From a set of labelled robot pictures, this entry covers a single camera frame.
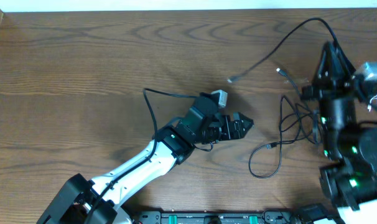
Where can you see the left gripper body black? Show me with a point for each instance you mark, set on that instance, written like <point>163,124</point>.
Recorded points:
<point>227,128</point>

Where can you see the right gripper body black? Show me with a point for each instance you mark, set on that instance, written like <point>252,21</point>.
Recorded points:
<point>331,91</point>

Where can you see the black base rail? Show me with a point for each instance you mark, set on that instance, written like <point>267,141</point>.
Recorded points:
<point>312,214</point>

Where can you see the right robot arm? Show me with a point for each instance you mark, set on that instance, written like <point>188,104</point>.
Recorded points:
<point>351,181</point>

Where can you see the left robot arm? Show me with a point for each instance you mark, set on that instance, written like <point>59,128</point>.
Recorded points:
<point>100,199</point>

